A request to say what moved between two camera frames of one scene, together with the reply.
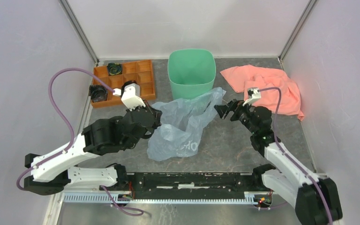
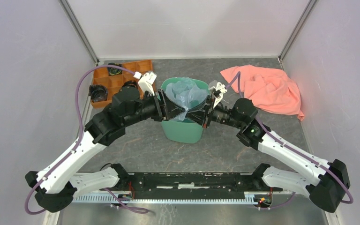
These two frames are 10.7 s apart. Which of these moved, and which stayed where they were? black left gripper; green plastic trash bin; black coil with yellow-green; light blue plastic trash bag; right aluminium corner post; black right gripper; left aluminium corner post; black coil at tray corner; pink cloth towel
Moved: black right gripper; green plastic trash bin; light blue plastic trash bag; black left gripper
Stayed: right aluminium corner post; pink cloth towel; black coil with yellow-green; black coil at tray corner; left aluminium corner post
